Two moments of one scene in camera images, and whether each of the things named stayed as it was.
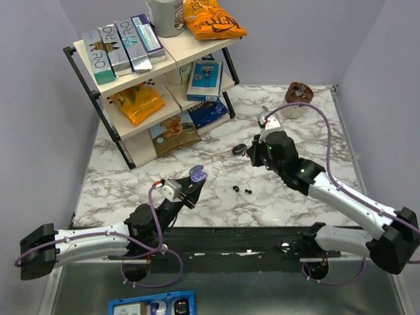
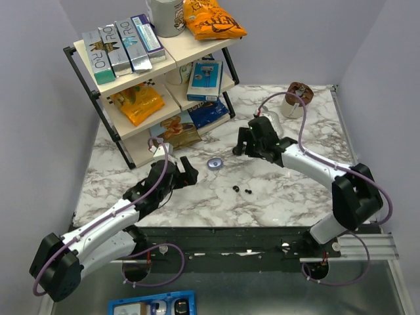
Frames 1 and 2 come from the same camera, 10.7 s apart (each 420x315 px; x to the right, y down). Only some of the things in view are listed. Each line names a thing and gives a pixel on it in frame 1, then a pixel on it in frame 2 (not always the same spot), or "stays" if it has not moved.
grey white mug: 167,16 stays
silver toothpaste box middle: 117,56 stays
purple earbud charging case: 197,172 to 214,163
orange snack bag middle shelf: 138,102 stays
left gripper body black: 189,199 to 178,180
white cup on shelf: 185,73 stays
